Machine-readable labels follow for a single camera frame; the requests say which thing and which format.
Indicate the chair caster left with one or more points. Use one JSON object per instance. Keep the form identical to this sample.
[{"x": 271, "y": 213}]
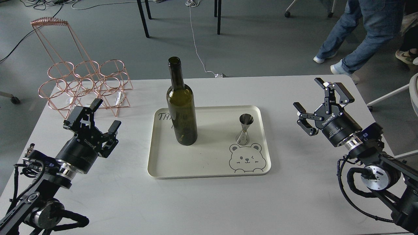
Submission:
[{"x": 13, "y": 98}]

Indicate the copper wire wine rack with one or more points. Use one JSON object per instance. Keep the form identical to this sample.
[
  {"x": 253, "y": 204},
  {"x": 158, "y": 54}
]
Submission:
[{"x": 77, "y": 82}]

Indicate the dark green wine bottle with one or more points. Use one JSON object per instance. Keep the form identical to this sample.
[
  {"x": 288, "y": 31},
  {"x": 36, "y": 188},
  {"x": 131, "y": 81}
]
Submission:
[{"x": 180, "y": 100}]

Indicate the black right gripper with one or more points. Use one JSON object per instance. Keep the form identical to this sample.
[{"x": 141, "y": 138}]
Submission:
[{"x": 338, "y": 124}]

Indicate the silver metal jigger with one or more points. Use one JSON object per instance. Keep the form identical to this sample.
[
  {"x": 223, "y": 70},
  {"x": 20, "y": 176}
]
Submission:
[{"x": 242, "y": 137}]

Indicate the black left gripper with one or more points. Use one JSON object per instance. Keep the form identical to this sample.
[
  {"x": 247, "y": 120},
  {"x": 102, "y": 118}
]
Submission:
[{"x": 88, "y": 143}]

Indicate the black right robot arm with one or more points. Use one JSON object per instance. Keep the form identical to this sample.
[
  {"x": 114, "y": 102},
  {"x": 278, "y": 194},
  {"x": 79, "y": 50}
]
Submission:
[{"x": 391, "y": 180}]

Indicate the cream bear serving tray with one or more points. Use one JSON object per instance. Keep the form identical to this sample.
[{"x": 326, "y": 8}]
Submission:
[{"x": 215, "y": 153}]

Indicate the white chair base right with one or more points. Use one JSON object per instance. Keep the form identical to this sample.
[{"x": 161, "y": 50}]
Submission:
[{"x": 396, "y": 112}]

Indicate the office chair wheels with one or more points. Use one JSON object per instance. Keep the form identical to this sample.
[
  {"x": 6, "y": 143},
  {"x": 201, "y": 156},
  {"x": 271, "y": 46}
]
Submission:
[{"x": 316, "y": 6}]

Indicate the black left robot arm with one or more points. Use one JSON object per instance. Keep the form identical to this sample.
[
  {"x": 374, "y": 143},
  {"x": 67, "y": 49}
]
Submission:
[{"x": 39, "y": 177}]

